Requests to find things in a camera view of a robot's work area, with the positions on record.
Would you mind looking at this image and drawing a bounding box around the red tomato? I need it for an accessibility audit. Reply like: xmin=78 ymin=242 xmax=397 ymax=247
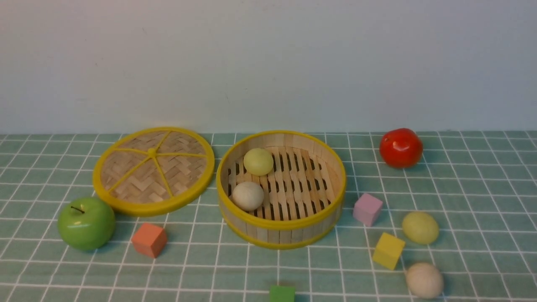
xmin=379 ymin=128 xmax=423 ymax=169

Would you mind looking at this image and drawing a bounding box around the yellow-rimmed bamboo steamer tray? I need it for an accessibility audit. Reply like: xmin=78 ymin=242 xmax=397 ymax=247
xmin=215 ymin=130 xmax=347 ymax=249

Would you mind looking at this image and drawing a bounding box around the yellow cube block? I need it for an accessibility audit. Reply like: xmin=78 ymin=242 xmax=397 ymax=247
xmin=373 ymin=232 xmax=405 ymax=270

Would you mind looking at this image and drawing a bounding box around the pink cube block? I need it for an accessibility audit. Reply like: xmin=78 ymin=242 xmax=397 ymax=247
xmin=352 ymin=193 xmax=384 ymax=227

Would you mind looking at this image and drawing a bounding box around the orange cube block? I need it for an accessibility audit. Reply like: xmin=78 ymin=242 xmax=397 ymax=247
xmin=131 ymin=222 xmax=168 ymax=258

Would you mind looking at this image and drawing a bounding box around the yellow-rimmed bamboo steamer lid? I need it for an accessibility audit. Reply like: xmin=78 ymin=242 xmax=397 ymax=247
xmin=93 ymin=127 xmax=215 ymax=217

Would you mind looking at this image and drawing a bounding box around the white bun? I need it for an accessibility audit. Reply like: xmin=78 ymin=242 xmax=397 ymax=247
xmin=405 ymin=262 xmax=444 ymax=299
xmin=231 ymin=182 xmax=265 ymax=211

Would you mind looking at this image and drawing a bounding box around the yellow-green bun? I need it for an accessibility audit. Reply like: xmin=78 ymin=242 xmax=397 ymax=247
xmin=243 ymin=148 xmax=274 ymax=176
xmin=401 ymin=211 xmax=440 ymax=245

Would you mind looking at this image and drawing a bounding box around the green checkered tablecloth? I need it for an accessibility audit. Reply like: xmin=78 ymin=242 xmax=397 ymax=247
xmin=0 ymin=131 xmax=537 ymax=302

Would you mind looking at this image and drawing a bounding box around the green cube block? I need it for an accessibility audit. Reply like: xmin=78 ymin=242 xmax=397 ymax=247
xmin=270 ymin=285 xmax=295 ymax=302

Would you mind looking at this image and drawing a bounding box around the green apple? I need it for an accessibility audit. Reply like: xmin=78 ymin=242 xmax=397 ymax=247
xmin=57 ymin=196 xmax=116 ymax=251

